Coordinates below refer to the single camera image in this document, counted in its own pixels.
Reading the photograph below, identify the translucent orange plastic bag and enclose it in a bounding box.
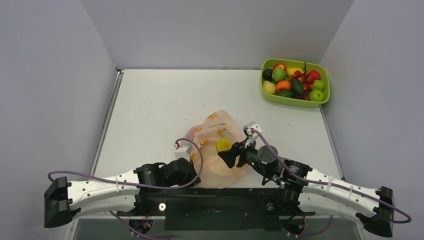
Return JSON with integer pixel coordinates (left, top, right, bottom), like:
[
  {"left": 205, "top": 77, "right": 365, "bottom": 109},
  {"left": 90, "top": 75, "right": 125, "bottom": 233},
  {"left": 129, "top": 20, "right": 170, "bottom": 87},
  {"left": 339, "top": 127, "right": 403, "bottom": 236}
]
[{"left": 184, "top": 110, "right": 248, "bottom": 189}]

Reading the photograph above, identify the dark green avocado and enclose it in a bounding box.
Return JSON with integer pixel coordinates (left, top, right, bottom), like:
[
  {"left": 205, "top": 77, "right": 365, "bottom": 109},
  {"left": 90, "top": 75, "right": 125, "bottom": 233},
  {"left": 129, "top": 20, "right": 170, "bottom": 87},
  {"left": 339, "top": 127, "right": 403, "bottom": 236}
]
[{"left": 291, "top": 79, "right": 304, "bottom": 95}]

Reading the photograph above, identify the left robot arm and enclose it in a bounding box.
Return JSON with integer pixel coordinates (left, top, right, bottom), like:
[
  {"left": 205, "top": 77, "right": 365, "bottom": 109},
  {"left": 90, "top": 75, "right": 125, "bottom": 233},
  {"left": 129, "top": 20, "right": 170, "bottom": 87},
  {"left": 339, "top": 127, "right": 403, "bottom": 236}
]
[{"left": 43, "top": 158, "right": 201, "bottom": 228}]

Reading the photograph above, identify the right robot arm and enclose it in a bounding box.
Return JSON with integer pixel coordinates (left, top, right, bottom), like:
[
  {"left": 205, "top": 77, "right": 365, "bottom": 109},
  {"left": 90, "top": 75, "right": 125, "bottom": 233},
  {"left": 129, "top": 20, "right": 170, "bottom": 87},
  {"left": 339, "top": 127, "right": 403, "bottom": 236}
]
[{"left": 215, "top": 139, "right": 395, "bottom": 238}]

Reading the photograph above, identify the green lime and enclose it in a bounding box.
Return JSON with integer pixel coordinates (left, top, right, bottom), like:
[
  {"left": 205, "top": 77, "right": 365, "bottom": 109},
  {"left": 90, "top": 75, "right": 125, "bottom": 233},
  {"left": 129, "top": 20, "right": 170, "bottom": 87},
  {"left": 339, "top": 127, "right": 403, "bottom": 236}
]
[{"left": 276, "top": 89, "right": 294, "bottom": 98}]

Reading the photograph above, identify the yellow lemon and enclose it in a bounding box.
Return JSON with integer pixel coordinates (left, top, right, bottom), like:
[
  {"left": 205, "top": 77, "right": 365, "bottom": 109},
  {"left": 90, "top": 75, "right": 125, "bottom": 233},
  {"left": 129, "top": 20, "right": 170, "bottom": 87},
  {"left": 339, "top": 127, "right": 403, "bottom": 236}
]
[{"left": 262, "top": 80, "right": 276, "bottom": 95}]

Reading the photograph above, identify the orange fruit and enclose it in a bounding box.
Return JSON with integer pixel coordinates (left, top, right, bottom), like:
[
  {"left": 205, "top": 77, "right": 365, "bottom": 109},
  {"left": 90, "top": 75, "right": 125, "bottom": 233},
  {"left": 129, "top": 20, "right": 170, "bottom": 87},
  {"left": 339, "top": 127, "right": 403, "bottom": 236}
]
[{"left": 275, "top": 80, "right": 292, "bottom": 93}]

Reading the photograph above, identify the green plastic fruit tray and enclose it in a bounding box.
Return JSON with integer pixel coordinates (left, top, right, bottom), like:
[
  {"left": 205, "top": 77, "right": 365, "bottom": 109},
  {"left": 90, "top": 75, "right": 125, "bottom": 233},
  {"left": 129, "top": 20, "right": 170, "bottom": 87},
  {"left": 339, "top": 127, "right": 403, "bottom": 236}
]
[{"left": 260, "top": 58, "right": 331, "bottom": 108}]

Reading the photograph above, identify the green guava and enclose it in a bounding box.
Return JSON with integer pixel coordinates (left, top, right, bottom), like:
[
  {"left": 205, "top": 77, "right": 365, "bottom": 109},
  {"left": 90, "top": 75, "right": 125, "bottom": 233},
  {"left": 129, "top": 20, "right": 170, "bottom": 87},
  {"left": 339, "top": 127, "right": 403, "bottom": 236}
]
[{"left": 271, "top": 67, "right": 287, "bottom": 83}]

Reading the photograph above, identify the yellow banana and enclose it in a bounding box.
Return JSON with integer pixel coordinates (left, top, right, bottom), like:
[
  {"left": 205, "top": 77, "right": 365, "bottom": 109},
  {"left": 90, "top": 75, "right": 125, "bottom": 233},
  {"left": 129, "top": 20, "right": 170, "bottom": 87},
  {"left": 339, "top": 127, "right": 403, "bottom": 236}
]
[{"left": 286, "top": 67, "right": 304, "bottom": 77}]

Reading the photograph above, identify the green apple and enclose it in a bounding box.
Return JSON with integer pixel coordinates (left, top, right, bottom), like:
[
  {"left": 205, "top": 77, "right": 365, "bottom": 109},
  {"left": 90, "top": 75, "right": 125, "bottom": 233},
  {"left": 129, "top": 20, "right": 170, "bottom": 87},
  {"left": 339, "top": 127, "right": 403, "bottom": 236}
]
[{"left": 312, "top": 80, "right": 326, "bottom": 92}]

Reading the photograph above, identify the red grape bunch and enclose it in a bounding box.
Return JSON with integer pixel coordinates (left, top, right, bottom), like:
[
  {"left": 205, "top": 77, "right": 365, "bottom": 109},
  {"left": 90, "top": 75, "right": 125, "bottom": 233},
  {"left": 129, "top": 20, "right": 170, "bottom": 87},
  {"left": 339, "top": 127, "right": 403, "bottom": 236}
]
[{"left": 289, "top": 62, "right": 316, "bottom": 101}]

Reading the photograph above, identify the red apple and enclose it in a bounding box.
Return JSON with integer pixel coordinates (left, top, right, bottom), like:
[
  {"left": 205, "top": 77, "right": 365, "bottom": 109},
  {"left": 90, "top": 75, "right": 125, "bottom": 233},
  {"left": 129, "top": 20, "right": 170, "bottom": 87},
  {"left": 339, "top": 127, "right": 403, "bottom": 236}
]
[{"left": 272, "top": 63, "right": 287, "bottom": 72}]

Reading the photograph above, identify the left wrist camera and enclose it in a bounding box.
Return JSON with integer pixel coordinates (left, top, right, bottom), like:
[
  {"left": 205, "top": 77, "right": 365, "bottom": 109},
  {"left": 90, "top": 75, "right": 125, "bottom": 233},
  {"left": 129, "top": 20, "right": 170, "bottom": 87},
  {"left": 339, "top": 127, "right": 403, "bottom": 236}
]
[{"left": 174, "top": 142, "right": 193, "bottom": 162}]

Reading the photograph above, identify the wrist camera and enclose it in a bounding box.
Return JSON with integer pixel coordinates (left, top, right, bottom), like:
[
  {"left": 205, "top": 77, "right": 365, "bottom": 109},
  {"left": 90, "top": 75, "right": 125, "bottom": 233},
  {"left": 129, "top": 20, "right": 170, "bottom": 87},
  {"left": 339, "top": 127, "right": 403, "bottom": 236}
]
[
  {"left": 174, "top": 142, "right": 193, "bottom": 162},
  {"left": 243, "top": 121, "right": 263, "bottom": 148}
]

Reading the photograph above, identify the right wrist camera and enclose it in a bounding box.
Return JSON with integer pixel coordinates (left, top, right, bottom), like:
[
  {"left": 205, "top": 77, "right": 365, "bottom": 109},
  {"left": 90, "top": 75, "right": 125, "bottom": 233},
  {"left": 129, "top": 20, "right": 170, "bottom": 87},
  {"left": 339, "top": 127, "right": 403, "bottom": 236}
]
[{"left": 243, "top": 121, "right": 263, "bottom": 148}]

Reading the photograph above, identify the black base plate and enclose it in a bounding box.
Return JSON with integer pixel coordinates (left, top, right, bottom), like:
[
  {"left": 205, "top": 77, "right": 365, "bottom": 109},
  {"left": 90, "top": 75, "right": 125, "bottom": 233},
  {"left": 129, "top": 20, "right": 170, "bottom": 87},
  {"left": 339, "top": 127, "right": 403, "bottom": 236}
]
[{"left": 117, "top": 188, "right": 315, "bottom": 231}]

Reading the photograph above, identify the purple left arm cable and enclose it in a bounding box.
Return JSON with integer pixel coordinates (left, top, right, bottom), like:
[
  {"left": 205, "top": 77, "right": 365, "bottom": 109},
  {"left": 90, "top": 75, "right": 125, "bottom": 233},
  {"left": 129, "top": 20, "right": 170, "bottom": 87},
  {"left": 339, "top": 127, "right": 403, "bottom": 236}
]
[{"left": 47, "top": 137, "right": 204, "bottom": 240}]

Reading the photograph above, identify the aluminium table rail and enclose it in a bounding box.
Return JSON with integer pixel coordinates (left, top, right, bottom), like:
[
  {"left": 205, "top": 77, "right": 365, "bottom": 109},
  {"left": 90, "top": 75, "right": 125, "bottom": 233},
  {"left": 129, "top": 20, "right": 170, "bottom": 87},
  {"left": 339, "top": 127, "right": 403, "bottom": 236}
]
[{"left": 62, "top": 69, "right": 125, "bottom": 240}]

